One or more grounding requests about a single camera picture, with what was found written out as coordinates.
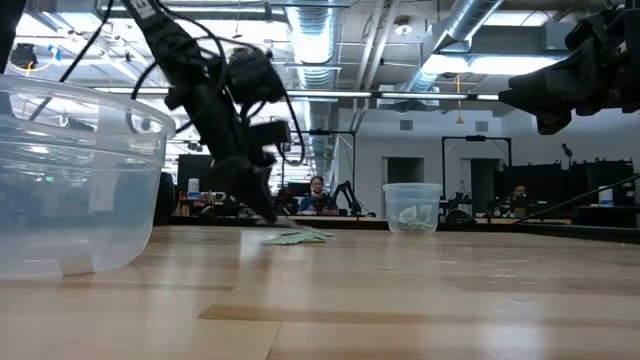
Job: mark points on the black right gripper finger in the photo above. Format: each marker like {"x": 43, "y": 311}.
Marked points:
{"x": 582, "y": 80}
{"x": 527, "y": 92}

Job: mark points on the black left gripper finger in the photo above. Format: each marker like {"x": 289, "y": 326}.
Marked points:
{"x": 240, "y": 185}
{"x": 262, "y": 170}

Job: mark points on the black background robot arm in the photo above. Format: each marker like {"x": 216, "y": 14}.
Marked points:
{"x": 347, "y": 195}

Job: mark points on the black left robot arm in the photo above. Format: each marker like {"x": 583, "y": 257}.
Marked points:
{"x": 170, "y": 45}

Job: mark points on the black monitor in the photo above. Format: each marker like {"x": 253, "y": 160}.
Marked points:
{"x": 192, "y": 167}

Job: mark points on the white bottle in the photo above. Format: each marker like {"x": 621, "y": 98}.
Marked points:
{"x": 193, "y": 189}

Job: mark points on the person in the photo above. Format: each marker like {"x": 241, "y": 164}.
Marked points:
{"x": 317, "y": 197}
{"x": 520, "y": 197}

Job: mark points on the black partition panels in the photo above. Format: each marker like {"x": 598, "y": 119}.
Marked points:
{"x": 550, "y": 182}

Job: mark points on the long ceiling light strip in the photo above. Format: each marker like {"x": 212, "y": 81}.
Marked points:
{"x": 325, "y": 93}

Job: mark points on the white container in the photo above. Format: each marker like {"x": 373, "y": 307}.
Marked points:
{"x": 606, "y": 196}

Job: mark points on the white ceiling sensor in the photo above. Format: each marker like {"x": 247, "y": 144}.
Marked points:
{"x": 402, "y": 27}

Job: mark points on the clear plastic cup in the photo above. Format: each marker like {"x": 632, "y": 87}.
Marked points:
{"x": 412, "y": 195}
{"x": 75, "y": 150}

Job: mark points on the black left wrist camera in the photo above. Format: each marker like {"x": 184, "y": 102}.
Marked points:
{"x": 252, "y": 75}

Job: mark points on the black gantry frame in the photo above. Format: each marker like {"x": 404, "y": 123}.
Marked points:
{"x": 320, "y": 132}
{"x": 475, "y": 137}

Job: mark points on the silver ventilation duct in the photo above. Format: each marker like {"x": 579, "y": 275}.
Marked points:
{"x": 312, "y": 30}
{"x": 465, "y": 20}

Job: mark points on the black ceiling camera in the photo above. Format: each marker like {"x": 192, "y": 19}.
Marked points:
{"x": 22, "y": 55}

